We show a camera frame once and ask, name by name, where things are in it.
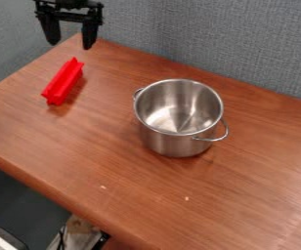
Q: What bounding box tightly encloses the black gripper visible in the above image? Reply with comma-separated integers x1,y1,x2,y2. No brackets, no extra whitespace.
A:
32,0,103,50

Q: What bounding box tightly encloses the red plastic block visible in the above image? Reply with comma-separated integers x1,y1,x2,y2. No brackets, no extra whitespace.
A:
40,58,84,105

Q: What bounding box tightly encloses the stainless steel pot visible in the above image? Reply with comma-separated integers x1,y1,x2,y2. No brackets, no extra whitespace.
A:
132,78,228,157

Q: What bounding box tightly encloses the wooden table leg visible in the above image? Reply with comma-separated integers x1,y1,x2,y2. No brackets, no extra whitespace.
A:
46,215,110,250

